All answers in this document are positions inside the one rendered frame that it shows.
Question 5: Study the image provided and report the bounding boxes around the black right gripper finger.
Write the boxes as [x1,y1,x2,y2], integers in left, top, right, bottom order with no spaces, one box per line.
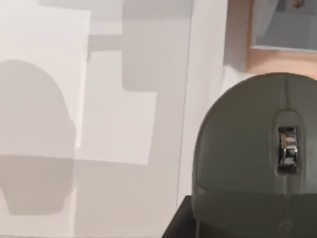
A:
[161,195,197,238]

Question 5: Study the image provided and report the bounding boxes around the grey computer mouse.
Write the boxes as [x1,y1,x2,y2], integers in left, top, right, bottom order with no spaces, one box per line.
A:
[192,72,317,238]

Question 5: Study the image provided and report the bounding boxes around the shallow salmon-coloured box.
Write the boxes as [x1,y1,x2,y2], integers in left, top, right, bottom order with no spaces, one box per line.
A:
[244,0,317,81]

